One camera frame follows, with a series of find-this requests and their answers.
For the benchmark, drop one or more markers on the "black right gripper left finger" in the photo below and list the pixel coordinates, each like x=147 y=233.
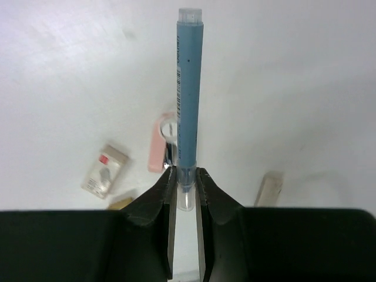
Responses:
x=147 y=232

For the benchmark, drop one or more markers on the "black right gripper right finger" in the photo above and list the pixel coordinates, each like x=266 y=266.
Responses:
x=220 y=243

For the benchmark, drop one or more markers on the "white boxed eraser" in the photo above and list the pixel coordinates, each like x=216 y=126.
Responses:
x=106 y=168

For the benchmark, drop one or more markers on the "light blue pen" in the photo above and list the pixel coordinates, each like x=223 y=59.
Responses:
x=189 y=44

